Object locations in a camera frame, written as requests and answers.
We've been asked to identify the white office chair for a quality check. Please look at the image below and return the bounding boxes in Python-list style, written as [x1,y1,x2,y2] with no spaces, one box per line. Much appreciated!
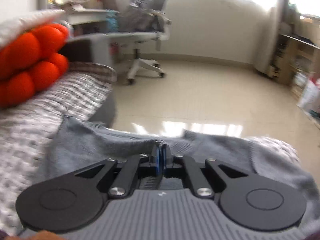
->
[107,0,171,85]

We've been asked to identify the white pillow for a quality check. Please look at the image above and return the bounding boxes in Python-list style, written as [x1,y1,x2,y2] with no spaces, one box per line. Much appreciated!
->
[0,9,66,49]

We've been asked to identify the grey sofa headboard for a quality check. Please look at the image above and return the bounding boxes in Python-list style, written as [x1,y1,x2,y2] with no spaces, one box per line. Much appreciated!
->
[59,33,113,67]

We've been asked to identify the white desk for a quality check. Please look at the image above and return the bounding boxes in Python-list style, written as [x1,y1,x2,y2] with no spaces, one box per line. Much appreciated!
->
[65,9,119,33]

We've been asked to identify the right beige curtain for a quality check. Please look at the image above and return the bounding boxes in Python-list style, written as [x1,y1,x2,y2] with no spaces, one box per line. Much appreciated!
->
[253,0,289,75]

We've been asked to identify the grey backpack on chair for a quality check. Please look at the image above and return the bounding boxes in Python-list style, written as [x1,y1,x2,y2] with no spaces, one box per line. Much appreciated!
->
[118,0,161,33]

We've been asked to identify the grey white quilted bedspread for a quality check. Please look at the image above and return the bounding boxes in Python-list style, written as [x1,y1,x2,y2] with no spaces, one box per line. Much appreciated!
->
[1,74,306,239]

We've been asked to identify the orange pumpkin cushion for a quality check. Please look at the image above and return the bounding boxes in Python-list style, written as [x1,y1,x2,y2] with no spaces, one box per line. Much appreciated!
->
[1,23,69,108]

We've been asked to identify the grey knitted cat sweater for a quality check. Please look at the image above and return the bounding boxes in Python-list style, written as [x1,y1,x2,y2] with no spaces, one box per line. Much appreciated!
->
[35,116,319,235]

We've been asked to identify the grey checkered blanket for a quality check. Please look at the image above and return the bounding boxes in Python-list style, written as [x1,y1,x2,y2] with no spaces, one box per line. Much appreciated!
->
[69,62,117,85]

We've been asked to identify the white blue cardboard box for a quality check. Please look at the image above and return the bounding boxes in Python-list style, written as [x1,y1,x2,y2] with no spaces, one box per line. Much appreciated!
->
[297,77,320,120]

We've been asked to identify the wooden desk shelf unit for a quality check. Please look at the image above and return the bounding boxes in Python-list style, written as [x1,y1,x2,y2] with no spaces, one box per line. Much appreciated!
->
[267,12,320,100]

